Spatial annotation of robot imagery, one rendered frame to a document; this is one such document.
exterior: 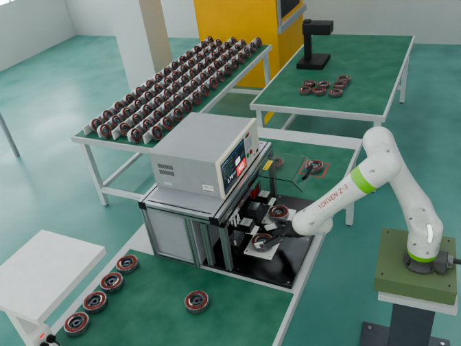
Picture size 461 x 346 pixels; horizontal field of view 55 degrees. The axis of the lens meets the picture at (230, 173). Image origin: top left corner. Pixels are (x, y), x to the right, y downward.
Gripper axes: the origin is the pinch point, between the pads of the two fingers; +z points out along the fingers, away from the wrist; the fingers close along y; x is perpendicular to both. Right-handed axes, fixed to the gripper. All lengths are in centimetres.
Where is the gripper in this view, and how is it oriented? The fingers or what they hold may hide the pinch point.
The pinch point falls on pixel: (262, 236)
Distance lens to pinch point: 225.0
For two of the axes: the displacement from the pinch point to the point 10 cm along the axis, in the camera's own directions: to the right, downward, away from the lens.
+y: -4.3, 5.5, -7.2
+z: -7.2, 2.7, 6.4
